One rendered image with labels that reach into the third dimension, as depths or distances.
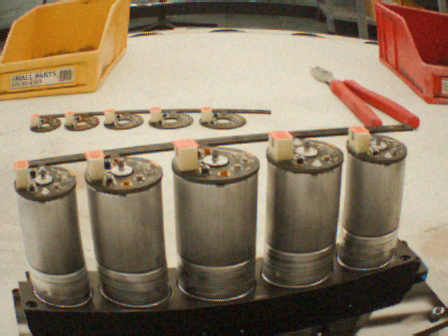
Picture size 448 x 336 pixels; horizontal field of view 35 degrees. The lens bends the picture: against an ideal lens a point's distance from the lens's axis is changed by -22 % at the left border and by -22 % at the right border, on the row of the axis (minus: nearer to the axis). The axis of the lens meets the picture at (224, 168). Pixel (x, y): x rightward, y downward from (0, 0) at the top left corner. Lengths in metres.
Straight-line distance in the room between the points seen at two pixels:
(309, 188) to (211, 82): 0.30
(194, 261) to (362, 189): 0.06
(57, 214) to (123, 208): 0.02
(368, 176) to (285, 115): 0.23
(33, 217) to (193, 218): 0.05
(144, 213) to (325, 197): 0.05
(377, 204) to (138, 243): 0.08
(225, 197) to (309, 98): 0.29
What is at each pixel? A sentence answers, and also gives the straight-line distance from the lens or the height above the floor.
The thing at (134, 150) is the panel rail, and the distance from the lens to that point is 0.26.
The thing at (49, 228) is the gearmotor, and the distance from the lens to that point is 0.24.
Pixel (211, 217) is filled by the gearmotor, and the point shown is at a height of 0.80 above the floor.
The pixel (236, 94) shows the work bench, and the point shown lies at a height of 0.75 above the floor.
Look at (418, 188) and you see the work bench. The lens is 0.40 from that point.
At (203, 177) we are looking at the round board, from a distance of 0.24.
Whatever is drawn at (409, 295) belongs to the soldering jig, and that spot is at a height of 0.76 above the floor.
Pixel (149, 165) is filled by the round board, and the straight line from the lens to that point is 0.25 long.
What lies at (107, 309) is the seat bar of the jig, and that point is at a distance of 0.25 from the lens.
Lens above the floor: 0.91
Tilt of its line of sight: 22 degrees down
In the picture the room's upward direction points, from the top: straight up
